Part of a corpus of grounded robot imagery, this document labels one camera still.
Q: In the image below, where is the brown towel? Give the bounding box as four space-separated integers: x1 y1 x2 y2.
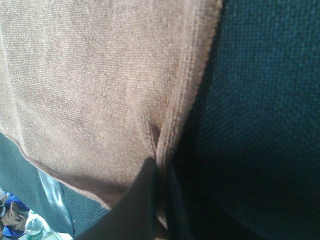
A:
0 0 223 208

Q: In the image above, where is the clear plastic water bottle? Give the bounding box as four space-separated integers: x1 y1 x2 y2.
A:
25 210 52 240

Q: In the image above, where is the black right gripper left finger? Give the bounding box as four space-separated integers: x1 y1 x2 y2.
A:
76 158 159 240

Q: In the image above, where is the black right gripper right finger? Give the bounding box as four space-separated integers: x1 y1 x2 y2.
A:
165 165 197 240

